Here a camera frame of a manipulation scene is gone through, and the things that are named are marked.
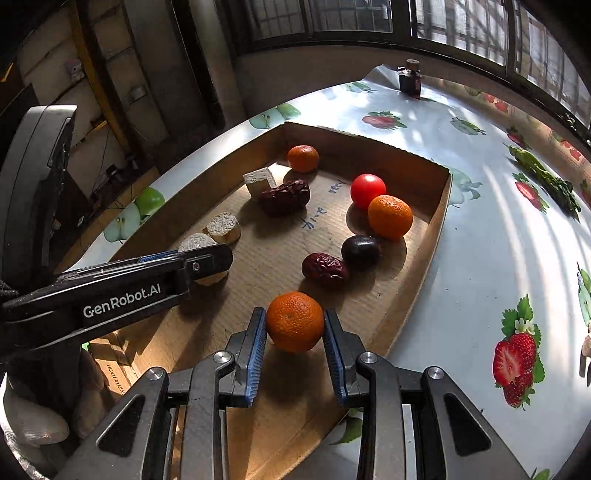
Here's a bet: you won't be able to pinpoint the hexagonal beige sugarcane piece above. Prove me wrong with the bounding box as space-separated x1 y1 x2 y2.
202 212 242 245

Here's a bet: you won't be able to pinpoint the large red jujube date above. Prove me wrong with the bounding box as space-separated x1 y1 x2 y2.
257 179 311 217

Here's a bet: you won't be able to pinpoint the square beige wafer block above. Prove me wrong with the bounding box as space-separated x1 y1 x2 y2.
242 167 276 201

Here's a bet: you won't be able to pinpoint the small red jujube date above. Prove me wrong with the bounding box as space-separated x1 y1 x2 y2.
301 253 349 288

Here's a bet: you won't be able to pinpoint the dark cherry plum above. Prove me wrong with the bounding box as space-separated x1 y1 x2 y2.
341 235 382 272

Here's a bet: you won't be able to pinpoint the red cherry tomato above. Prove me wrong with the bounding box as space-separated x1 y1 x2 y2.
349 174 387 209

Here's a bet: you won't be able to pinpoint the cardboard box tray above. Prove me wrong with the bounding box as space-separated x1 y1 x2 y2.
89 121 453 480

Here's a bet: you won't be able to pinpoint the fruit print tablecloth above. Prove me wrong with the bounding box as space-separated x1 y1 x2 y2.
78 67 590 479

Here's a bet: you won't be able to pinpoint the dark glass jar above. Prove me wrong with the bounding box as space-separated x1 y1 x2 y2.
399 58 422 98

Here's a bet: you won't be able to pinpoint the green leafy vegetables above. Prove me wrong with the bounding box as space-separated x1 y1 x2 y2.
507 145 581 219

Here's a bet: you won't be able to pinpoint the window with metal bars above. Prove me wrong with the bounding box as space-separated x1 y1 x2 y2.
221 1 590 141

